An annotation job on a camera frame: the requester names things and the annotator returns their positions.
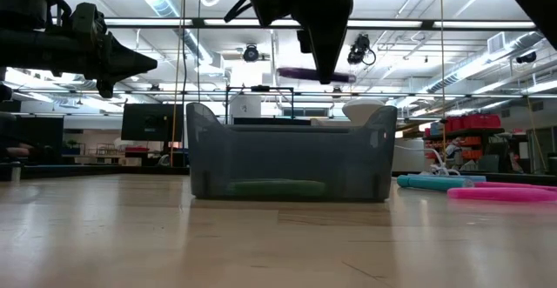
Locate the blue marker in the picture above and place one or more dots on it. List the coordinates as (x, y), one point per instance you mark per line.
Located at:
(431, 183)
(476, 178)

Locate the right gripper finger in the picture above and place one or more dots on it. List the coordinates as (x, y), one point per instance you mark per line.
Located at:
(328, 31)

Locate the black storage shelf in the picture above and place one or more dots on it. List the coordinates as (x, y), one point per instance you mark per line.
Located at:
(465, 130)

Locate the green marker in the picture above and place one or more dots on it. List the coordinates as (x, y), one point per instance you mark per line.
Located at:
(274, 189)

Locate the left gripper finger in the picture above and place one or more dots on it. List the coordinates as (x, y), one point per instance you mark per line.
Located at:
(130, 75)
(126, 57)

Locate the red background box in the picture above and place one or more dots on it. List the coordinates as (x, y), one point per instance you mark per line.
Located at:
(137, 150)

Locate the black background metal frame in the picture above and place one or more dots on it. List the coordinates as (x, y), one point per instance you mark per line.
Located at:
(261, 89)

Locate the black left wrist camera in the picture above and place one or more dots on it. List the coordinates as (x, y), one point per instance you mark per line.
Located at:
(87, 20)

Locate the white dome lamp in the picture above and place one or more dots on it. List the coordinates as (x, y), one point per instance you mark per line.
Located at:
(361, 107)

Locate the pink marker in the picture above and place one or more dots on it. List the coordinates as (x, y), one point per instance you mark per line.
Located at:
(500, 194)
(509, 185)

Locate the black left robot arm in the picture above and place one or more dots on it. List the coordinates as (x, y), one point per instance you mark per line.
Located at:
(26, 48)

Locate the red storage bin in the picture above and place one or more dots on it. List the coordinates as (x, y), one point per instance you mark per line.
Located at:
(481, 121)
(453, 124)

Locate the small grey post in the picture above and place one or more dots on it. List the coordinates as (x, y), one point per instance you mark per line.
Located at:
(15, 172)

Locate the dark grey plastic bin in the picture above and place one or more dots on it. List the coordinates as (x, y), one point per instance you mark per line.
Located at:
(287, 157)

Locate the person's hand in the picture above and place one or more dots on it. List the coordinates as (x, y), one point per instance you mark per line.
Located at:
(17, 151)

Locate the black aluminium table frame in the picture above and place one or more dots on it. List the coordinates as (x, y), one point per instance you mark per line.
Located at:
(143, 170)

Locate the black background monitor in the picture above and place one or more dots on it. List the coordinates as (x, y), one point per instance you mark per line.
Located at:
(150, 122)

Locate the black ceiling spotlight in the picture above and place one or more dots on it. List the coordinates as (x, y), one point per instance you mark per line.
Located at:
(251, 53)
(361, 48)
(336, 91)
(526, 57)

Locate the purple marker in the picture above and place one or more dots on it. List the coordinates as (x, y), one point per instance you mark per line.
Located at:
(300, 74)

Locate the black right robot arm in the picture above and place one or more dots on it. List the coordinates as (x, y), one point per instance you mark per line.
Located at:
(531, 1)

